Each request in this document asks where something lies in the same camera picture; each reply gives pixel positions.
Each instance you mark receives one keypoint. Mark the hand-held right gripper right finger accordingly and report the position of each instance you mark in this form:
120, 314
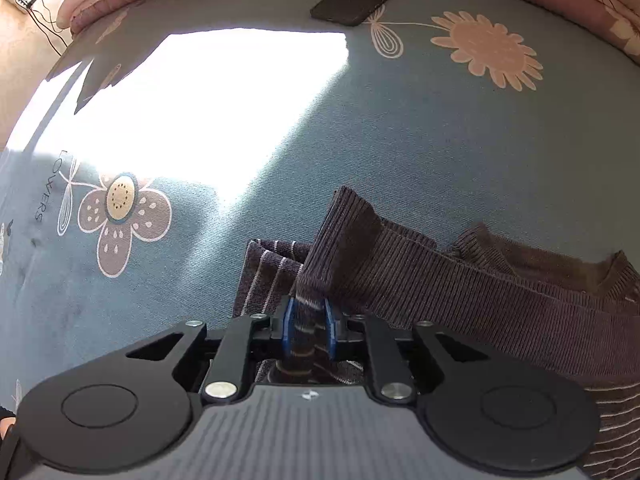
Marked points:
330, 327

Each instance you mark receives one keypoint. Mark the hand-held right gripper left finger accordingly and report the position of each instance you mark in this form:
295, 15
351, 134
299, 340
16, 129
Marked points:
286, 325

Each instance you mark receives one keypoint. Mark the grey striped sweater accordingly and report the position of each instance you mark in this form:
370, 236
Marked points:
450, 280

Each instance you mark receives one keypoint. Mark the teal floral bed sheet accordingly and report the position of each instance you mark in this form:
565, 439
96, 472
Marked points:
400, 135

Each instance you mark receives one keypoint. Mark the white power strip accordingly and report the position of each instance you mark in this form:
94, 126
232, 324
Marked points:
20, 0

